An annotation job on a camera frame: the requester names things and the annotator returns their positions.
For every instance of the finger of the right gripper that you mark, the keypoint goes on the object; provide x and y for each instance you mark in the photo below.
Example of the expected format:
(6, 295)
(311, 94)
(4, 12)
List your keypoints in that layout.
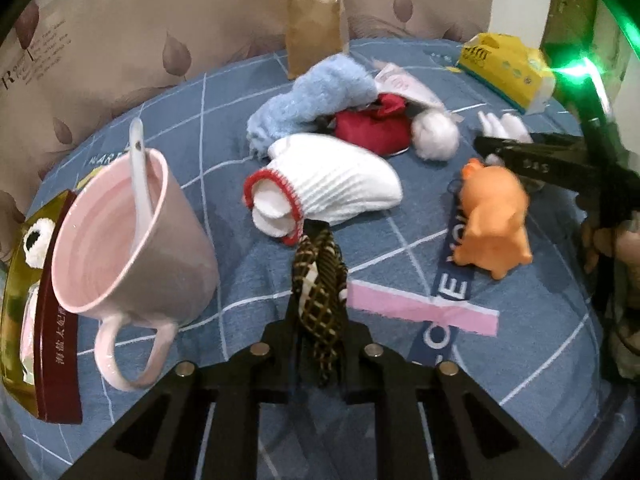
(557, 159)

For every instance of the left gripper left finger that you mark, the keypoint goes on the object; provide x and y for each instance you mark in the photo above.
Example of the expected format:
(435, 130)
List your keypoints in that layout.
(202, 422)

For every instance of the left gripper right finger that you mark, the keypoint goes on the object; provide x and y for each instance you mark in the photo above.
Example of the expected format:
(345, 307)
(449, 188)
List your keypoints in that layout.
(436, 422)

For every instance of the orange plush toy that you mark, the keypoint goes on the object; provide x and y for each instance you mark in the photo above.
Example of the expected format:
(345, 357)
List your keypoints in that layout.
(495, 205)

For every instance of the black gold mesh pouch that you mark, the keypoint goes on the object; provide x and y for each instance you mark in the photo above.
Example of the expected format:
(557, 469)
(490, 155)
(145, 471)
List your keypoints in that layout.
(319, 296)

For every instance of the floral white sachet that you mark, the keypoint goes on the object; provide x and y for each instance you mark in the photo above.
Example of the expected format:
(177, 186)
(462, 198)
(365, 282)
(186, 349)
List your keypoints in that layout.
(394, 79)

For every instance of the pink white wipes pack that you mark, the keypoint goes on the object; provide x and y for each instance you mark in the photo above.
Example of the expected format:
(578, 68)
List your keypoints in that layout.
(27, 345)

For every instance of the white fluffy sock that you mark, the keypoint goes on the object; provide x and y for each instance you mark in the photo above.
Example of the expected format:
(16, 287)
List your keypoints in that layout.
(36, 242)

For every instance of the person's hand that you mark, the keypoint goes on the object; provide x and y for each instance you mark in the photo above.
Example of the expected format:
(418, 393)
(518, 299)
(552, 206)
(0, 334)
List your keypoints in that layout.
(612, 258)

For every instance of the yellow tissue pack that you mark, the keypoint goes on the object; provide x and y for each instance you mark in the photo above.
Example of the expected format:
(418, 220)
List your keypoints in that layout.
(518, 73)

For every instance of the gold red tin box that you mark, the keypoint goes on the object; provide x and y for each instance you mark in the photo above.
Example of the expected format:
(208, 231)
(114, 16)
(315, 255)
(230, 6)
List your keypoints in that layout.
(38, 337)

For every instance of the pink ceramic mug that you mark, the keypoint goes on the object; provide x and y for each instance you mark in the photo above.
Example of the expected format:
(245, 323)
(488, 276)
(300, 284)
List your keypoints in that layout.
(161, 280)

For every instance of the red sleep mask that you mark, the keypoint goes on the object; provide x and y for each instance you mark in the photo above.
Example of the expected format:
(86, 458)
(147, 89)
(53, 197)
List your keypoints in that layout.
(383, 128)

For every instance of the blue checked tablecloth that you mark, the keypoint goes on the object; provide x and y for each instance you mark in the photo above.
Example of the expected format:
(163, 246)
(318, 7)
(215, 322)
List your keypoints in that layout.
(534, 344)

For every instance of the white spoon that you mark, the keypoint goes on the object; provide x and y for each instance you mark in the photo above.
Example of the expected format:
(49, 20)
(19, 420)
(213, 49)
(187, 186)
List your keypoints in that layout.
(139, 182)

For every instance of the light blue fluffy sock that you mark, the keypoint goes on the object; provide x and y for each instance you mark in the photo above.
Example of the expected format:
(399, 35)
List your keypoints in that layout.
(332, 85)

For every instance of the white knit glove red cuff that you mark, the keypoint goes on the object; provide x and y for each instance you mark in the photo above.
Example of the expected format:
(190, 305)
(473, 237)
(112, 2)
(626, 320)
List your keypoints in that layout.
(312, 176)

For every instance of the kraft paper snack bag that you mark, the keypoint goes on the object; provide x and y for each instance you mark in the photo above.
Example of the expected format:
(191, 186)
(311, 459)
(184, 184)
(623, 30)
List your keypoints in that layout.
(316, 29)

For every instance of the beige leaf print curtain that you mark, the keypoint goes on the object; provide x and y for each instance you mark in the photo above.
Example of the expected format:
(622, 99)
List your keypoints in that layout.
(68, 67)

